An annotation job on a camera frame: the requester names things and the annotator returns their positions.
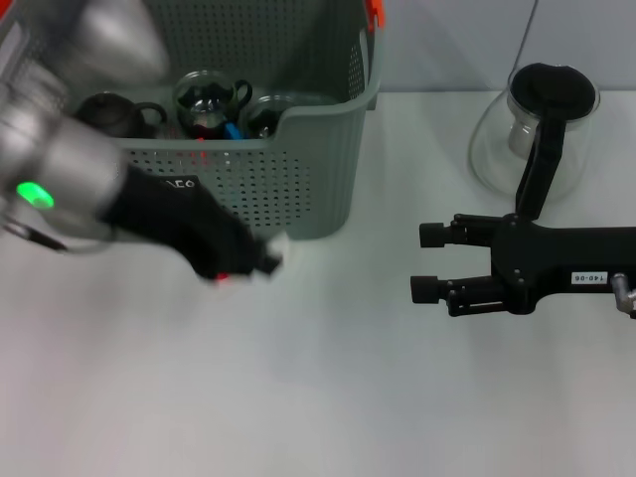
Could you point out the blue toy brick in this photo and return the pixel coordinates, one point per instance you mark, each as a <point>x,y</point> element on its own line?
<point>232,132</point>

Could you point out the small red toy brick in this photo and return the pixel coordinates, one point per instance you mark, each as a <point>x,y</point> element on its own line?
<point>223,278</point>

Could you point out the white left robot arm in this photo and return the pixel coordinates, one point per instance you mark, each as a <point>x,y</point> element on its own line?
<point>54,164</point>

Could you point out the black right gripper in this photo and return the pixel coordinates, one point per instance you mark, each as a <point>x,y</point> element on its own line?
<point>556,253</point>

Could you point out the grey perforated storage bin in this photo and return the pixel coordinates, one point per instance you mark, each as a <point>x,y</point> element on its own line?
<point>298,174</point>

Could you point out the dark clay teapot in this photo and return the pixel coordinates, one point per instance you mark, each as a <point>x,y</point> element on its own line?
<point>111,114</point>

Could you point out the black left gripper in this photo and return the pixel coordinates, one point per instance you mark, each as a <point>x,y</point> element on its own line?
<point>184,223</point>

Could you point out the glass teacup black sleeve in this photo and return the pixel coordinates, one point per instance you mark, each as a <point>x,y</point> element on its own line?
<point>263,119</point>
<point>206,107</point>

